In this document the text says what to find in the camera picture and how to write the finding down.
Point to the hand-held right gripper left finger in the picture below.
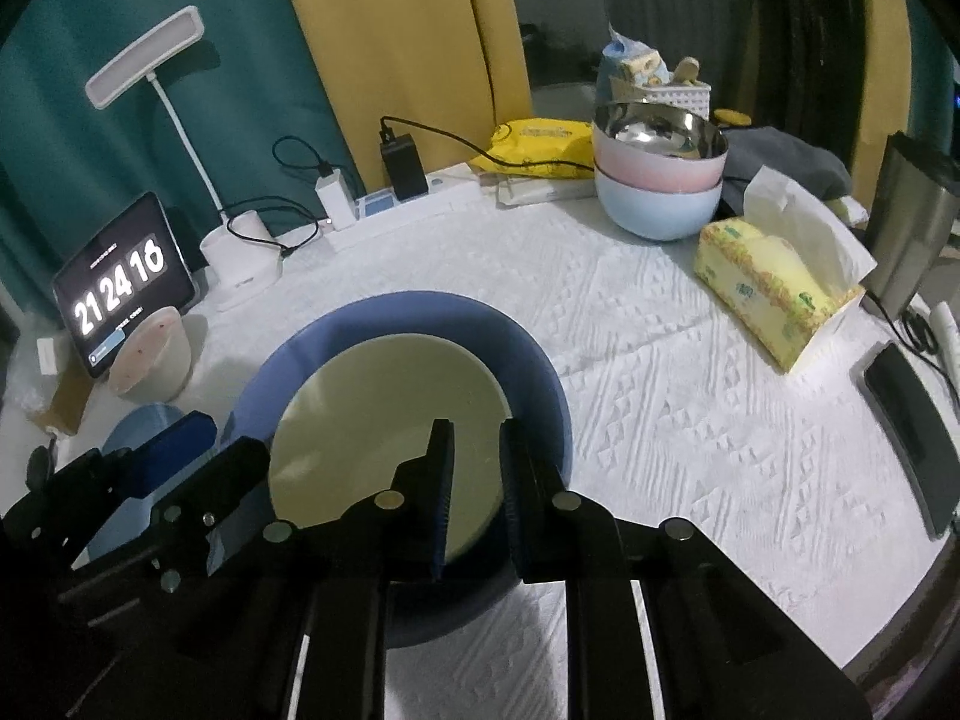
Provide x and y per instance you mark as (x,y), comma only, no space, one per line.
(442,499)

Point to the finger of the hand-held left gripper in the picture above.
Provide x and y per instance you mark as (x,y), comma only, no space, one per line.
(176,454)
(225,495)

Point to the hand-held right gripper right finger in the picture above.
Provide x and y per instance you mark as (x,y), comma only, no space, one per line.
(516,510)

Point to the blue plate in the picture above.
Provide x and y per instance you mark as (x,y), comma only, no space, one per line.
(139,424)

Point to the pink patterned white bowl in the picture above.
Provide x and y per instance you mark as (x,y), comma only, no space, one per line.
(150,360)

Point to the cream bowl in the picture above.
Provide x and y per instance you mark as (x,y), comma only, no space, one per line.
(375,420)

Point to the large blue bowl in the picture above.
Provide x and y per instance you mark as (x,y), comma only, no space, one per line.
(540,390)

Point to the black round puck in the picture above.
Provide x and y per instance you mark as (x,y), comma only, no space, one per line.
(37,469)

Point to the small white box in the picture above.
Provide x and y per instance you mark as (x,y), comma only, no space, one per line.
(47,356)

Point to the tablet with clock display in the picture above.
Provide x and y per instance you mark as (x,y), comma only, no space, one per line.
(120,285)

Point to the white desk lamp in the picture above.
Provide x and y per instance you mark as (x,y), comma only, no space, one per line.
(240,255)

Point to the white power strip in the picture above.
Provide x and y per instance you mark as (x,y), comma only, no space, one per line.
(450,195)

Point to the yellow tissue pack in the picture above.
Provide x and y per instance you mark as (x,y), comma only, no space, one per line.
(757,285)

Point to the light blue bowl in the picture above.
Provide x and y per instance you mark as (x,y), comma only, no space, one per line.
(656,210)

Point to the yellow wipes packet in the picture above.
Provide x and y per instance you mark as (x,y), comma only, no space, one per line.
(540,146)

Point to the plain pink bowl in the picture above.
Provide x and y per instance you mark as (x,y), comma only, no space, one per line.
(652,169)

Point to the black phone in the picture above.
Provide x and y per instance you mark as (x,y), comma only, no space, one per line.
(907,435)

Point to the steel bowl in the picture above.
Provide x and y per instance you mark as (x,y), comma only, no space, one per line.
(652,131)

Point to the teal curtain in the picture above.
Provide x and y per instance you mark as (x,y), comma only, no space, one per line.
(247,52)

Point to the white basket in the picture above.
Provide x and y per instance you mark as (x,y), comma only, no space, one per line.
(675,97)

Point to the grey cloth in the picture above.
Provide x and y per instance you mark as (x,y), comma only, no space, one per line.
(787,157)

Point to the small yellow object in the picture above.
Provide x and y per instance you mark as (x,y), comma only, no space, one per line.
(731,117)

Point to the steel thermos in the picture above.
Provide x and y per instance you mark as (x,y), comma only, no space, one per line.
(915,225)

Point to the narrow yellow curtain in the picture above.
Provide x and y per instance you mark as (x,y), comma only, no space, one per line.
(874,90)

